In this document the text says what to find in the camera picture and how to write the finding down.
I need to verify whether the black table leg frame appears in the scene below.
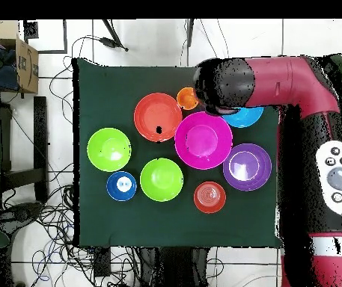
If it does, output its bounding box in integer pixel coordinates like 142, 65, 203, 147
0, 95, 49, 205

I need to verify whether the light blue plastic bowl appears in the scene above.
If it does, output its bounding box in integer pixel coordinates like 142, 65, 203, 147
222, 106, 264, 129

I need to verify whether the pink plastic bowl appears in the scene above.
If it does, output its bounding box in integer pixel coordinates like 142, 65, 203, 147
174, 111, 233, 170

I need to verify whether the dark green tablecloth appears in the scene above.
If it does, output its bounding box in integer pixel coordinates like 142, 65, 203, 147
72, 57, 288, 250

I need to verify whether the small ribbed orange-red bowl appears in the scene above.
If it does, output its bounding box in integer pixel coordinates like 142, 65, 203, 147
193, 181, 228, 215

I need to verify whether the purple plastic bowl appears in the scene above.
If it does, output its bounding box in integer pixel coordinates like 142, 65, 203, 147
222, 143, 272, 192

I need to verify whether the black power adapter box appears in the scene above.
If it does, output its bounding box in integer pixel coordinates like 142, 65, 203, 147
94, 247, 112, 277

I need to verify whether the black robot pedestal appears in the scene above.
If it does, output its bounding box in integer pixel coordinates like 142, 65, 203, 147
140, 247, 210, 287

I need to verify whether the small dark blue bowl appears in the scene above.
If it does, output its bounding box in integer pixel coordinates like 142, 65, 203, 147
106, 170, 138, 202

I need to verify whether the orange plastic cup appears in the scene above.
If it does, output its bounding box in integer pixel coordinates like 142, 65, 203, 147
176, 87, 200, 111

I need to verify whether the large orange-red plastic bowl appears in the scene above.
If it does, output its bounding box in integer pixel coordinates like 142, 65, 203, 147
133, 92, 184, 144

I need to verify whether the black tripod leg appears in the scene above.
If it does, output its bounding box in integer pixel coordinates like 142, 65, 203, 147
186, 19, 195, 48
100, 19, 129, 52

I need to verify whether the cardboard box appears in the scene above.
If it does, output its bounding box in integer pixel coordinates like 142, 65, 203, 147
0, 19, 40, 94

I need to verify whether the black metal floor frame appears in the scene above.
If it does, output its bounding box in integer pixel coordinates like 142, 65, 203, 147
22, 19, 69, 55

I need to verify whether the dark blue bag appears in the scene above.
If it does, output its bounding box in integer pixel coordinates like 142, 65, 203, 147
0, 49, 20, 92

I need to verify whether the green plastic bowl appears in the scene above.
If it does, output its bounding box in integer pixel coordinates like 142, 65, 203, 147
139, 157, 185, 203
86, 127, 132, 173

